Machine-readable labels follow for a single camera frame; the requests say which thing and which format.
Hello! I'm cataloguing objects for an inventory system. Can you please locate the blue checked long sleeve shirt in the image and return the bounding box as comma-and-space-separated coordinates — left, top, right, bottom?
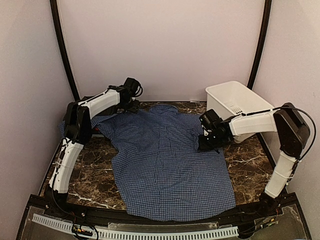
58, 104, 237, 223

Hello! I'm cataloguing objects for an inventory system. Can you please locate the white plastic basket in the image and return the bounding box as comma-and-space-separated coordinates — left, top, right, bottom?
205, 81, 277, 143

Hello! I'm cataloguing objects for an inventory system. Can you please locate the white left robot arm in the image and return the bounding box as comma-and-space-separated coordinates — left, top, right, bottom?
48, 78, 143, 195

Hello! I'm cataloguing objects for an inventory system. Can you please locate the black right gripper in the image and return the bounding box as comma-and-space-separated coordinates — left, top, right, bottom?
198, 131, 225, 150

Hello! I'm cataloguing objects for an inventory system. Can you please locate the white slotted cable duct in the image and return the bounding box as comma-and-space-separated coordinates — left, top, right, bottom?
32, 213, 239, 240

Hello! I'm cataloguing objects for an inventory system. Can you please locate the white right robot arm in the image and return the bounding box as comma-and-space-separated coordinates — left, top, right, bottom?
198, 102, 317, 199

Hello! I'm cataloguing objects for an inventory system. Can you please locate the black left frame post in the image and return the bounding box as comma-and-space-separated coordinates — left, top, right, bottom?
49, 0, 80, 101

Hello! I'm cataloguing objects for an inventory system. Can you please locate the black front table rail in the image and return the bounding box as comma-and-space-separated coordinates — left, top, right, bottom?
27, 193, 298, 226

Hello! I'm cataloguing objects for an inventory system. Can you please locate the black frame post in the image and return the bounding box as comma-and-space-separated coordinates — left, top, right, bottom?
49, 0, 80, 101
246, 0, 272, 90

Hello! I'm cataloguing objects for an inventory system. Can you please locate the black right frame post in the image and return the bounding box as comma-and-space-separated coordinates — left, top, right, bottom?
246, 0, 272, 90

